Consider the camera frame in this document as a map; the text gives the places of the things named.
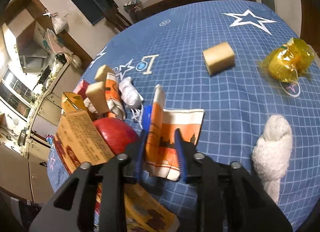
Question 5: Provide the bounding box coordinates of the orange printed wrapper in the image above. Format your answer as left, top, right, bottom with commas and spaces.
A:
105, 73, 125, 120

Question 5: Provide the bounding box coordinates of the orange white paper bag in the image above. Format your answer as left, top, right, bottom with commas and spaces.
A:
145, 84, 204, 182

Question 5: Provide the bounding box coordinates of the orange snack box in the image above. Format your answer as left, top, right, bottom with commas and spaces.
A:
54, 110, 114, 174

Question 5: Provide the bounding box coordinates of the white knotted cloth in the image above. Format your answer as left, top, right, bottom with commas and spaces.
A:
252, 114, 293, 203

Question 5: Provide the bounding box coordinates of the red apple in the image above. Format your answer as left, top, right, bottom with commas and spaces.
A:
93, 118, 139, 155

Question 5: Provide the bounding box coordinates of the wooden cabinet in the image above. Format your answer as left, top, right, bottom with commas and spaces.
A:
1, 0, 92, 203

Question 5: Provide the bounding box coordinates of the flat yellow packet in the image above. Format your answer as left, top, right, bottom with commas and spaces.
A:
124, 184, 180, 232

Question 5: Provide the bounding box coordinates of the white cloth ball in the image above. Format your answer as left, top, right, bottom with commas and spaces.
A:
119, 77, 144, 109

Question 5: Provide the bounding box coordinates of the yellow sponge block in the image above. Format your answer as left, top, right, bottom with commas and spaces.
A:
202, 42, 235, 76

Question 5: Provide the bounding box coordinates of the yellow plastic wrapper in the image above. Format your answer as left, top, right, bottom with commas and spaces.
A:
258, 37, 315, 83

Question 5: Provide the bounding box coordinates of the hanging white plastic bag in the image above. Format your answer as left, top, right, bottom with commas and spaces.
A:
43, 9, 68, 34

